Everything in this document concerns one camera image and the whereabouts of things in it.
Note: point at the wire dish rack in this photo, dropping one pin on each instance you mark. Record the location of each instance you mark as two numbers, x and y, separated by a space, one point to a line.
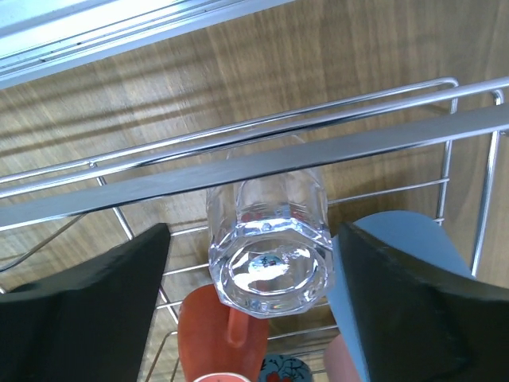
380 144

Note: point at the clear plastic cup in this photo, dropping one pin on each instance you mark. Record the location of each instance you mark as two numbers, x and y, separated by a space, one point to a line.
270 251

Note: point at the aluminium frame rail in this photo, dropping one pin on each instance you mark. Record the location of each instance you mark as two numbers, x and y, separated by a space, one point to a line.
41 38

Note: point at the small orange cup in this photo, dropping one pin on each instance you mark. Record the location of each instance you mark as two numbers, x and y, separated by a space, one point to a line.
217 342

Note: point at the pink plastic cup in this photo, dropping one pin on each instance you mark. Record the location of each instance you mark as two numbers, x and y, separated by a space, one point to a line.
338 363

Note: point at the blue plastic cup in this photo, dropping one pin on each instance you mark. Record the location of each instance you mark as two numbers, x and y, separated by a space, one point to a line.
410 232

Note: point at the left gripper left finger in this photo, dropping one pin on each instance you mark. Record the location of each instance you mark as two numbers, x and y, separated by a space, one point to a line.
89 322

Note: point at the teal ceramic mug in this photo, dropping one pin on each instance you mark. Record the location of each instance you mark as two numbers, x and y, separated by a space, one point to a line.
283 368

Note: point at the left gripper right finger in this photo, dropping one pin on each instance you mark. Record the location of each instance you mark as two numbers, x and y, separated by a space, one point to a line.
418 322

